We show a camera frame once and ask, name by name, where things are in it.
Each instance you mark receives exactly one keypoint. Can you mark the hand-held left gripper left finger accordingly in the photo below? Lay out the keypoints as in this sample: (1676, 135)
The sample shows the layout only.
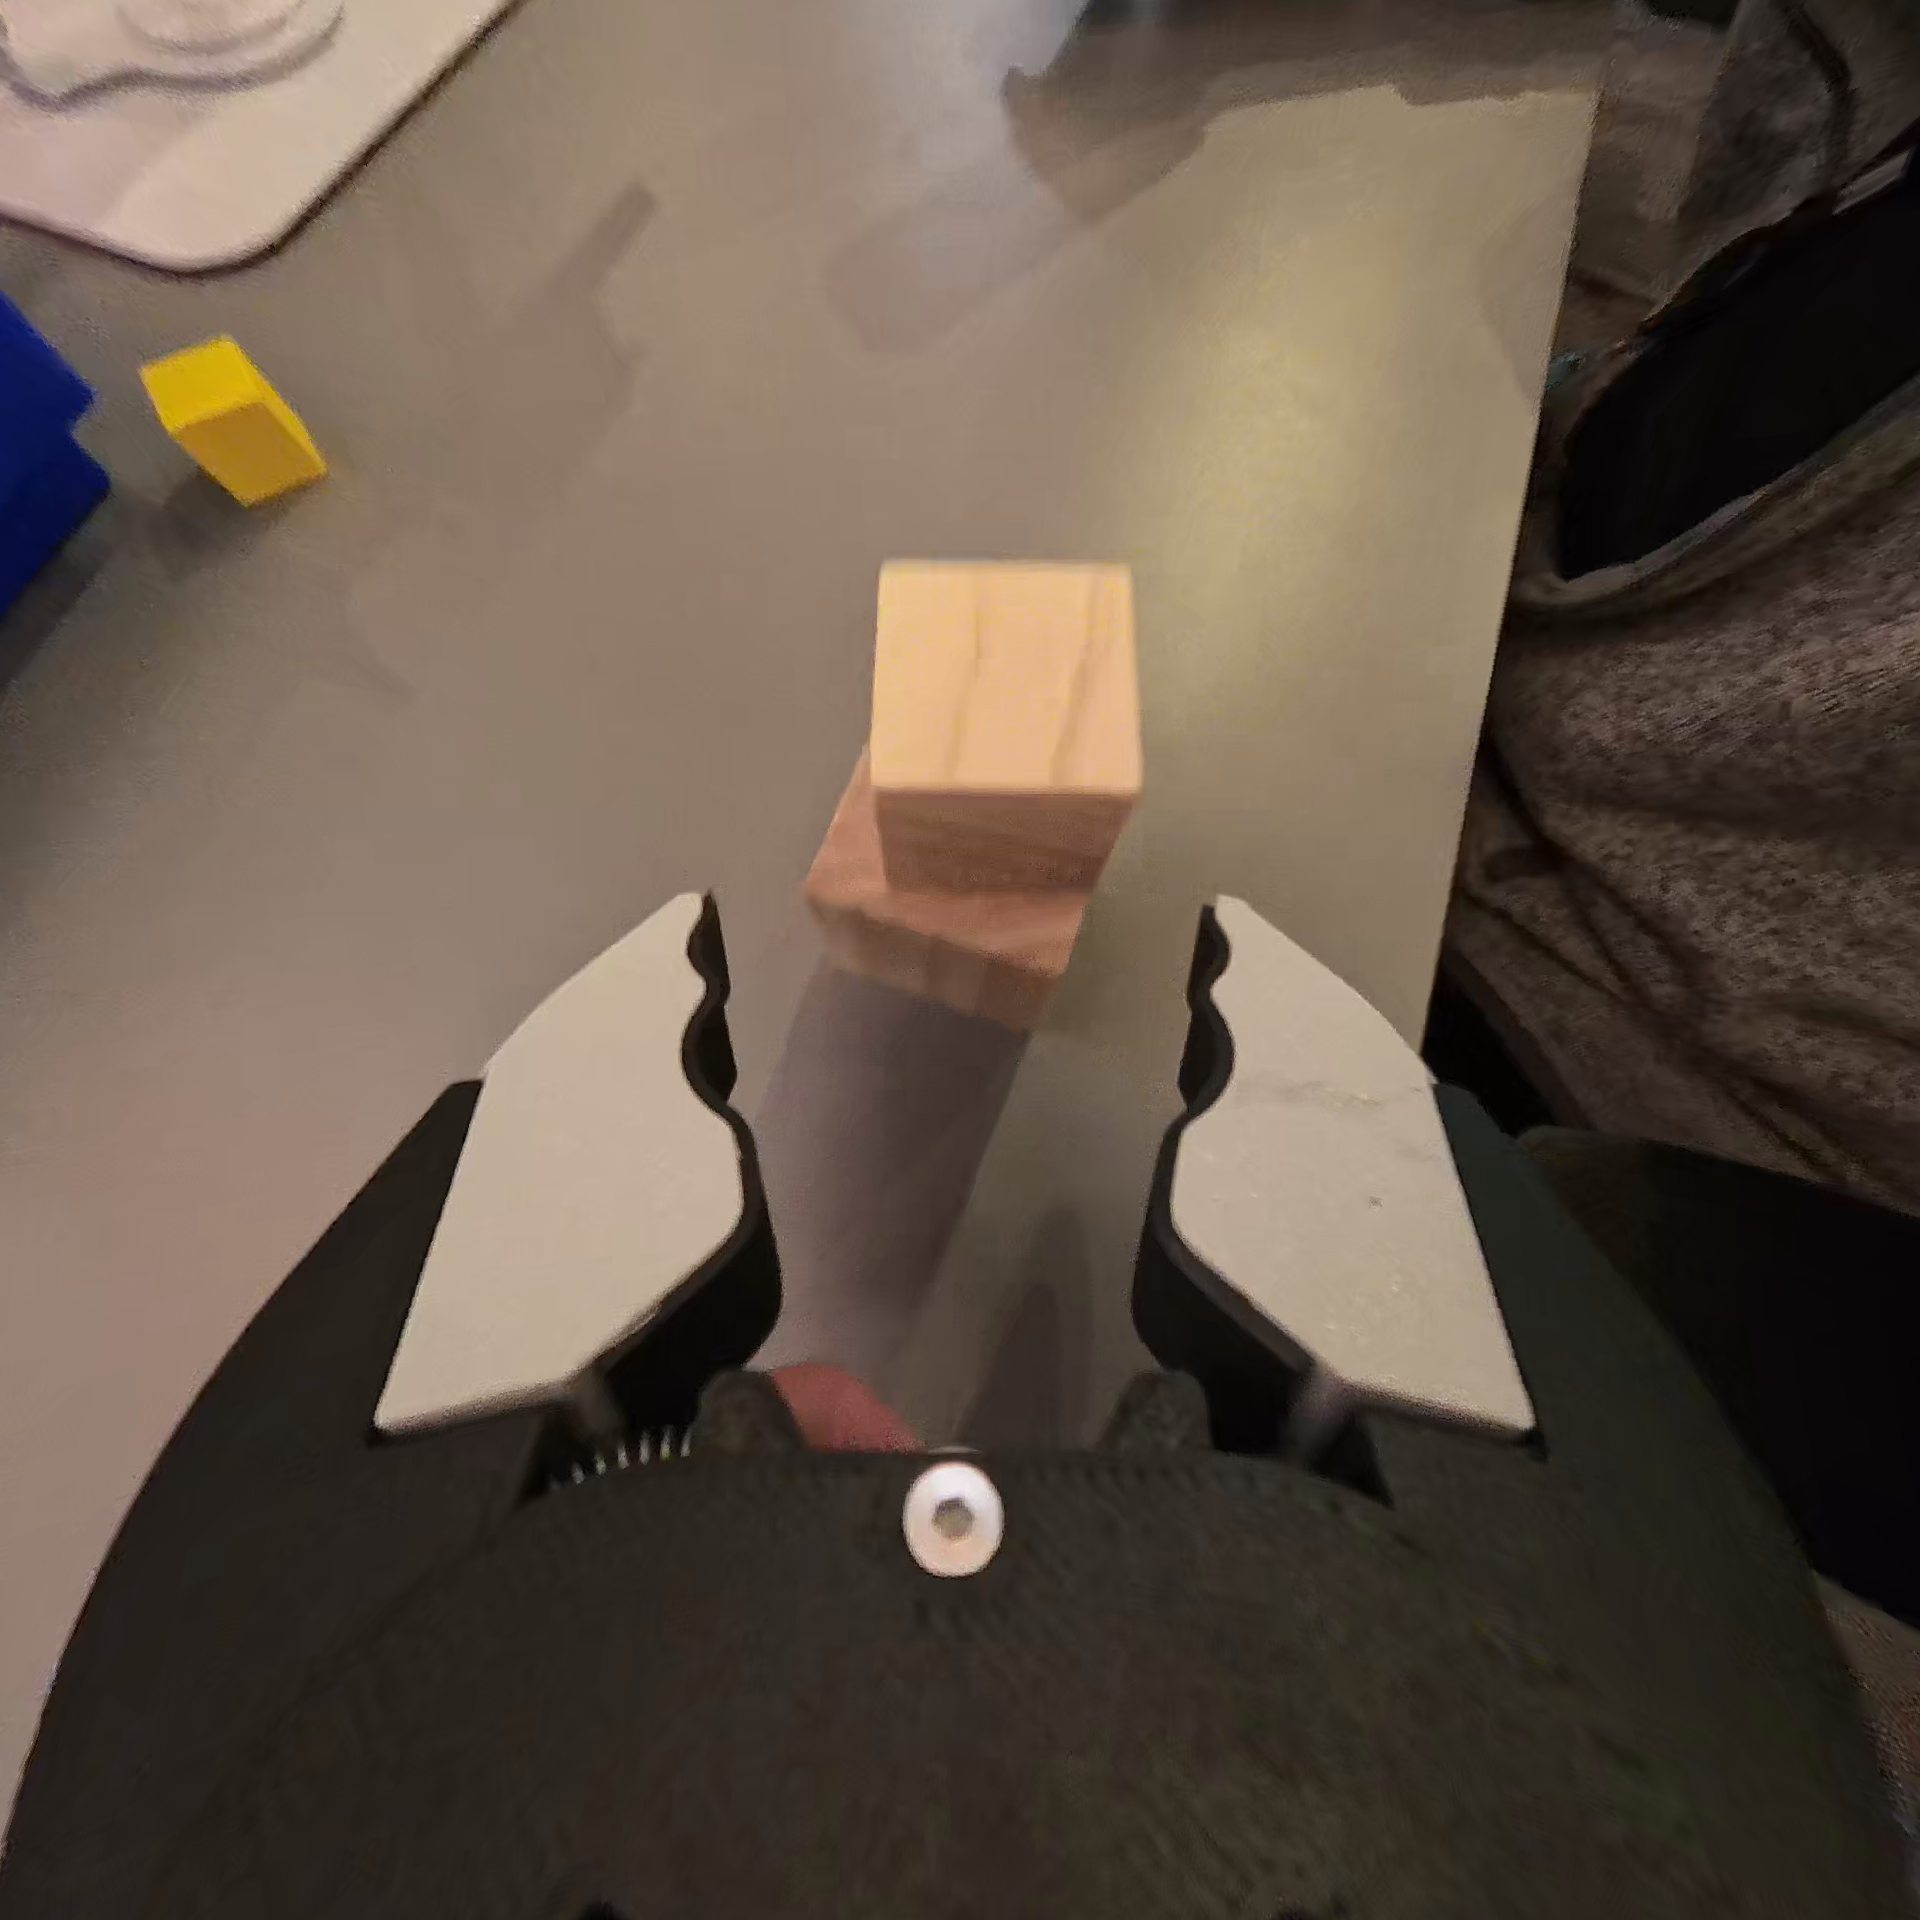
(570, 1201)

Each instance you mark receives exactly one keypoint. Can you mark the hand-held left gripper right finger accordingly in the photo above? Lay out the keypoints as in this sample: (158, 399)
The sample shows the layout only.
(1334, 1201)

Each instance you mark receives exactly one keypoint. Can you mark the large wooden cube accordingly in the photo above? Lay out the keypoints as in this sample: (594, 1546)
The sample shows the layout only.
(1003, 676)
(960, 945)

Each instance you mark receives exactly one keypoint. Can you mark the yellow block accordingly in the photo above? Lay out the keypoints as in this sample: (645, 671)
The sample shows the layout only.
(240, 434)

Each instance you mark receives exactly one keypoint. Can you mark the dark cloth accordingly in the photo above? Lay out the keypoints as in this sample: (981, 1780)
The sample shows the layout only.
(1829, 1349)

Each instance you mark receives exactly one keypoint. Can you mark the grey knit sweater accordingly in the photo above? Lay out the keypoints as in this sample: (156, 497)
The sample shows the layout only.
(1723, 825)

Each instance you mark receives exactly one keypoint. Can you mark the black garment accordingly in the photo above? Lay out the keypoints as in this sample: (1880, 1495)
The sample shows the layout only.
(1740, 405)

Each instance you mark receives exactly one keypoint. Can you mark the large blue box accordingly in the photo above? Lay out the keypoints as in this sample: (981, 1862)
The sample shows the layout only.
(36, 452)

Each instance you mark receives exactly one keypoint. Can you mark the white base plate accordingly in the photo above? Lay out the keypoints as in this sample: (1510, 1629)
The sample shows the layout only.
(300, 150)

